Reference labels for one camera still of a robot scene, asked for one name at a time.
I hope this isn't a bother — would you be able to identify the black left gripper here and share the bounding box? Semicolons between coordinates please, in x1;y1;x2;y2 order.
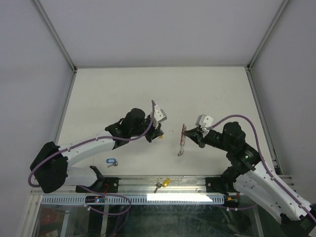
130;116;163;143

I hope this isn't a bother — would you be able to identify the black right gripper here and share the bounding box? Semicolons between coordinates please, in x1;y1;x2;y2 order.
183;126;233;153

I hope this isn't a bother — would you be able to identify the metal keyring holder red handle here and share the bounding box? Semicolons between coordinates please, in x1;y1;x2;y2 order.
177;124;187;157

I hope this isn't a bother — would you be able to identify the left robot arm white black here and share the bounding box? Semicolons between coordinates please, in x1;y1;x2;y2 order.
28;105;167;194

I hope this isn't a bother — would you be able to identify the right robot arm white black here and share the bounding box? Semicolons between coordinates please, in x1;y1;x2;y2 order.
184;122;316;237

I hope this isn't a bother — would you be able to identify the blue tag key on table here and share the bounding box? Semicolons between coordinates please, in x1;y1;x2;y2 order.
106;158;118;168

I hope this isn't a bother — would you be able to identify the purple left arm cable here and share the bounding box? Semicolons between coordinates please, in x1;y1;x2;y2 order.
27;100;158;189

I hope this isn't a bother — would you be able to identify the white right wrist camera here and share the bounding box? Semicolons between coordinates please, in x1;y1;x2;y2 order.
196;114;214;131

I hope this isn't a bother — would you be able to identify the aluminium mounting rail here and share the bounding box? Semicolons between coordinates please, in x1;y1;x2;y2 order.
31;174;294;197

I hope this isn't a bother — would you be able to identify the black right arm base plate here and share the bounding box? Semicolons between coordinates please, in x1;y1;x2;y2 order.
205;176;236;195

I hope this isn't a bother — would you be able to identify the white slotted cable duct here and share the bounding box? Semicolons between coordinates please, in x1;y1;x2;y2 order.
41;193;225;205

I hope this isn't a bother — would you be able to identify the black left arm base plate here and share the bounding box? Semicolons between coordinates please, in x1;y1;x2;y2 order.
85;176;120;194

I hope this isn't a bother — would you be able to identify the right aluminium frame post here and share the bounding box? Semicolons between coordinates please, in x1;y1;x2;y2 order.
247;0;292;71

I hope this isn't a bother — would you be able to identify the aluminium frame post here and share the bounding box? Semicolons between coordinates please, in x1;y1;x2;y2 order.
31;0;77;73
247;0;292;71

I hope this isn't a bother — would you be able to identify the left aluminium frame post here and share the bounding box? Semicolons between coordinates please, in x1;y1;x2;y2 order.
31;0;77;73

